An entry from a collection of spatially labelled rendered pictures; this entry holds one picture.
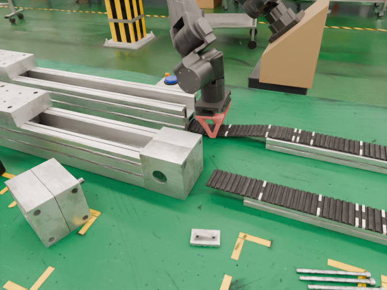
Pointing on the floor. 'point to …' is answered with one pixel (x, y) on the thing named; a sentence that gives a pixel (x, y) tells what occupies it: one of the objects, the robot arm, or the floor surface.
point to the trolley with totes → (233, 23)
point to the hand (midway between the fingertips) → (215, 129)
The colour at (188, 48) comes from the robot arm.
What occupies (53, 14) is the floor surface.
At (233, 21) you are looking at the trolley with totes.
